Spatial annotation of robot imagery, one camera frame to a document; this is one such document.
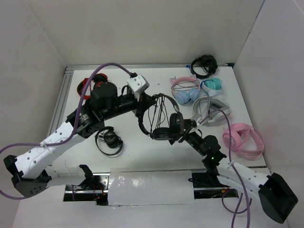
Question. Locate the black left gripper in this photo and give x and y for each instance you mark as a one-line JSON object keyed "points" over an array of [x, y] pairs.
{"points": [[144, 101]]}

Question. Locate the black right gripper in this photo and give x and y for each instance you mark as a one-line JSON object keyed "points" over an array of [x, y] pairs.
{"points": [[188, 126]]}

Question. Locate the black wired headphones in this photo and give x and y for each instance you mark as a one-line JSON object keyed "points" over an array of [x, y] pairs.
{"points": [[163, 126]]}

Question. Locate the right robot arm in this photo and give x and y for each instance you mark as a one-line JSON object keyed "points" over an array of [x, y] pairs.
{"points": [[272, 191]]}

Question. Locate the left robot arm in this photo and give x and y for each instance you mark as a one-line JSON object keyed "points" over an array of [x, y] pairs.
{"points": [[32, 172]]}

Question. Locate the grey headphones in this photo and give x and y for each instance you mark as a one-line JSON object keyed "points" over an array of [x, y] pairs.
{"points": [[210, 109]]}

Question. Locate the pink blue cat-ear headphones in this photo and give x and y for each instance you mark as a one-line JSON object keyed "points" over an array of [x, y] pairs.
{"points": [[185, 89]]}

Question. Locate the red and black headphones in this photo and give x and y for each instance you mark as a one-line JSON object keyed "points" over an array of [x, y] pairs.
{"points": [[98, 79]]}

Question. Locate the teal and white headphones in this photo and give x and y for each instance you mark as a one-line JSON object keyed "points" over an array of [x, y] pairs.
{"points": [[212, 87]]}

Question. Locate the black headphones in corner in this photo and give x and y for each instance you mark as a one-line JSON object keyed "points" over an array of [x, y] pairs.
{"points": [[208, 63]]}

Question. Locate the white foil-covered panel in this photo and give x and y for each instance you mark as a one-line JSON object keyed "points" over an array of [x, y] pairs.
{"points": [[140, 188]]}

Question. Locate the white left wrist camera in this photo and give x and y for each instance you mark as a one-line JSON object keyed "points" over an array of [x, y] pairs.
{"points": [[138, 85]]}

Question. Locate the black headphones with wrapped cord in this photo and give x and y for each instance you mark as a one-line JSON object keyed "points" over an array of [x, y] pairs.
{"points": [[111, 139]]}

